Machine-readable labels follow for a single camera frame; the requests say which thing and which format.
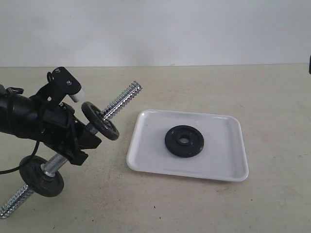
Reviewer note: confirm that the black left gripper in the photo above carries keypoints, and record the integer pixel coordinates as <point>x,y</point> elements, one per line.
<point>62,132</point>

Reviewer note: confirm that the black metal washer disc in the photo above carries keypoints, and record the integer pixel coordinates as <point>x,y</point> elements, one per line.
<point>97,124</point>

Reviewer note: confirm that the black weight plate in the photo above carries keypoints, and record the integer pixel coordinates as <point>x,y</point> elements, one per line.
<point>38,181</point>
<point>184,141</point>

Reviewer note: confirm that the chrome threaded dumbbell bar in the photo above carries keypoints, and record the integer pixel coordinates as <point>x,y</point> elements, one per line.
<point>57,161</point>

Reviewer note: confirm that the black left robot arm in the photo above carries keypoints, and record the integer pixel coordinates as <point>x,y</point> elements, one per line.
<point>18,113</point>

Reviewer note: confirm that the white rectangular tray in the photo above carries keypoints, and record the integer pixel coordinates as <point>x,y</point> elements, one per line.
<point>222,158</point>

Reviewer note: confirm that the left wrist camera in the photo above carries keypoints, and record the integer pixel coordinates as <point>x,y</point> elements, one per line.
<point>63,83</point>

